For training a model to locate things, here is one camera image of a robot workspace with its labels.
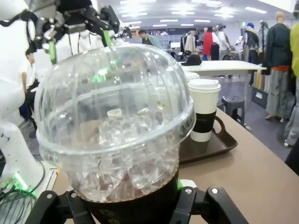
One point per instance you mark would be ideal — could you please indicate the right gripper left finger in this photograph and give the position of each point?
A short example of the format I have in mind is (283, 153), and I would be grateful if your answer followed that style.
(49, 203)

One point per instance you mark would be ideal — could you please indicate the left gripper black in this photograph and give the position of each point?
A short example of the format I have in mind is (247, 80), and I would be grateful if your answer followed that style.
(70, 9)

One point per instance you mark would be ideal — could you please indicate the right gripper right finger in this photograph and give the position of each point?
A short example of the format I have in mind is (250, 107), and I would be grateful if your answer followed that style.
(210, 205)

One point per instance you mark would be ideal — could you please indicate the iced coffee dome-lid cup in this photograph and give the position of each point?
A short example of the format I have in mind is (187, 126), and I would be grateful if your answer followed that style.
(112, 116)

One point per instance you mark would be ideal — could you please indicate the white paper coffee cup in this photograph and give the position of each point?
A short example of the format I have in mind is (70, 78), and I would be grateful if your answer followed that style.
(191, 75)
(203, 102)

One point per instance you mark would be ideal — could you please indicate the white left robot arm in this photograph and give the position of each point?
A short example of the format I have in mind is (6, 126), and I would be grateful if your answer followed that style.
(9, 98)

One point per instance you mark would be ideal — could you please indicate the brown plastic serving tray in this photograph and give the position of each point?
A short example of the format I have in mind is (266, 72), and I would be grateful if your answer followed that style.
(217, 147)

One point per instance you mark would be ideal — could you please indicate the seated person in white shirt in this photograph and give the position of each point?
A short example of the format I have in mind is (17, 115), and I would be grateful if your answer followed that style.
(29, 74)

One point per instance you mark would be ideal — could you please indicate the standing person in dark shirt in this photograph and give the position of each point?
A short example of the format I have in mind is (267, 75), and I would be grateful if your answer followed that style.
(147, 38)

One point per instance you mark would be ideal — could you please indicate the grey plastic stool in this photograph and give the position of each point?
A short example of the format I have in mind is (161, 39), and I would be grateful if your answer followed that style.
(233, 105)

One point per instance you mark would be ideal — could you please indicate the clothes rack with garments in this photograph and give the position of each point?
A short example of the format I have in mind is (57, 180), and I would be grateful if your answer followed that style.
(189, 42)

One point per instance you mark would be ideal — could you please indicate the black baseball cap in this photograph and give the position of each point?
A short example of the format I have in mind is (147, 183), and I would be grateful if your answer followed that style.
(192, 60)

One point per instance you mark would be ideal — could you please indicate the dark storage box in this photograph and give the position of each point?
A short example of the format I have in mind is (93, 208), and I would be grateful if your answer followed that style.
(259, 95)

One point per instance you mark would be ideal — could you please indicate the mannequin with red garment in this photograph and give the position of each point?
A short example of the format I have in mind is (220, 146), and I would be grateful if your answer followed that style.
(209, 42)

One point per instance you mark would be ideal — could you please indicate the white table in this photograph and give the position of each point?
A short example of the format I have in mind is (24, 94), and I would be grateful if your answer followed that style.
(224, 66)

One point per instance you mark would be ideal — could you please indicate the mannequin with white shirt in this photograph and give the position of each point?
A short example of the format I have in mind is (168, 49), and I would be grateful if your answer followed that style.
(223, 39)

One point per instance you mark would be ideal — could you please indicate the mannequin with yellow-green top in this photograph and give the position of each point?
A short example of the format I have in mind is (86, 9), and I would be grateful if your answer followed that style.
(294, 58)

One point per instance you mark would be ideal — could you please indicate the mannequin with blue hat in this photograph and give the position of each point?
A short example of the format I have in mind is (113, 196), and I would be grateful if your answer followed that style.
(251, 39)

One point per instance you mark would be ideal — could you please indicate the mannequin with dark jacket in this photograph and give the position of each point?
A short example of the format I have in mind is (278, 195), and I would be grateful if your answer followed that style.
(279, 46)

